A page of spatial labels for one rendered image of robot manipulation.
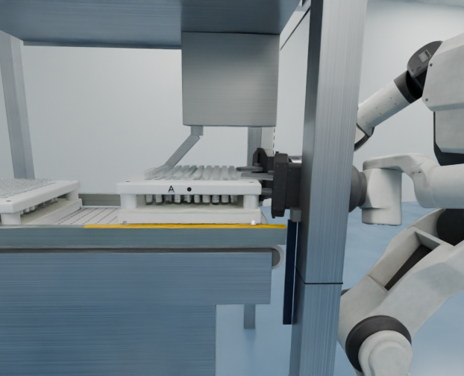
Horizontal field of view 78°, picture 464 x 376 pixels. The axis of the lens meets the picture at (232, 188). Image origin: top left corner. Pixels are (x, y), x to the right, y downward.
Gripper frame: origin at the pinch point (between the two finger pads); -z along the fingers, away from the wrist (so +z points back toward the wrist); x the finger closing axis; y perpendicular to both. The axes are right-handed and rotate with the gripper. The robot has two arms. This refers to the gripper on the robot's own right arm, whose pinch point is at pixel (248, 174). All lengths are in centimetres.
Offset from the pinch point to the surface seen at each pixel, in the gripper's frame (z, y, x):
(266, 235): -9.0, -17.5, 7.6
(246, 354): 35, 40, 93
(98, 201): -27.9, 26.3, 9.0
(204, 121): -7.9, 7.1, -11.8
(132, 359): -27.6, -0.8, 35.9
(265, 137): 50, 53, -8
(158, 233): -24.5, -7.8, 7.6
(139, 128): 74, 328, -12
